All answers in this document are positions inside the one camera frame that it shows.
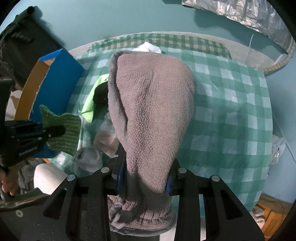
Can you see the green knitted cloth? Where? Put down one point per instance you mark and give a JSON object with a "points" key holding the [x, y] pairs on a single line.
{"points": [[68, 142]]}

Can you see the green checkered tablecloth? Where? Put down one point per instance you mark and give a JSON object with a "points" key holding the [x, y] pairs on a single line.
{"points": [[230, 134]]}

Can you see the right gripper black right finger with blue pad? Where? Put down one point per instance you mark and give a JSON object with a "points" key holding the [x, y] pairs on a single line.
{"points": [[226, 218]]}

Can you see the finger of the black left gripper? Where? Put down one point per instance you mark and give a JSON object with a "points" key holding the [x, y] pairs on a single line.
{"points": [[53, 131]]}

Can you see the blue cardboard box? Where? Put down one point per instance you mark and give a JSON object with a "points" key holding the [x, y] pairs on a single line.
{"points": [[50, 83]]}

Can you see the brown grey terry towel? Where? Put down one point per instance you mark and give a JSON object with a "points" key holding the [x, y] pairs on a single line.
{"points": [[151, 102]]}

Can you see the person's left hand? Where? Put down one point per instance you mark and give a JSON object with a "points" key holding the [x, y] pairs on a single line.
{"points": [[9, 180]]}

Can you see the black cabinet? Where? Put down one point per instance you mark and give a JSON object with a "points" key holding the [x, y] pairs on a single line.
{"points": [[23, 42]]}

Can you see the silver foil sheet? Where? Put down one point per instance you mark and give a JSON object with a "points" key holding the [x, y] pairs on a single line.
{"points": [[258, 15]]}

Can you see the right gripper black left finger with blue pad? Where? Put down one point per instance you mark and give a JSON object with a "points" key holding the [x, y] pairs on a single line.
{"points": [[77, 209]]}

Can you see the white cloth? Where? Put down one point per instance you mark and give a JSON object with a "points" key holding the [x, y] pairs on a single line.
{"points": [[148, 47]]}

